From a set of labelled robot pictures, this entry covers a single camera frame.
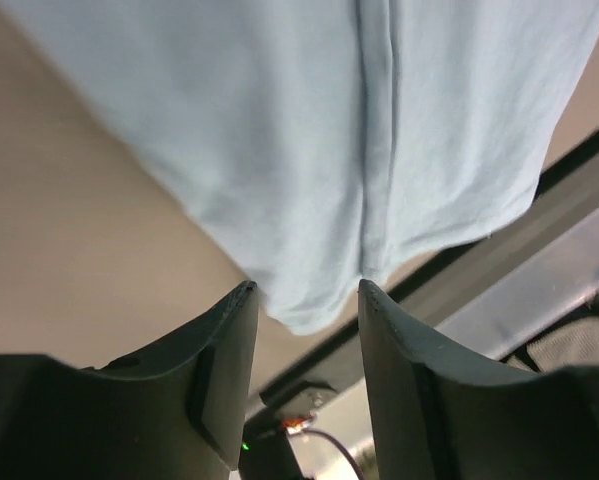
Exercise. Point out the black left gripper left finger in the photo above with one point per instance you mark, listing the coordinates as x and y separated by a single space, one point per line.
174 409

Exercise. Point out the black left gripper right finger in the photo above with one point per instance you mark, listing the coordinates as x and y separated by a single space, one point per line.
441 411

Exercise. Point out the blue grey t shirt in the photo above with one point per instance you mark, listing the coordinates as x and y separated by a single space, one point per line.
321 142

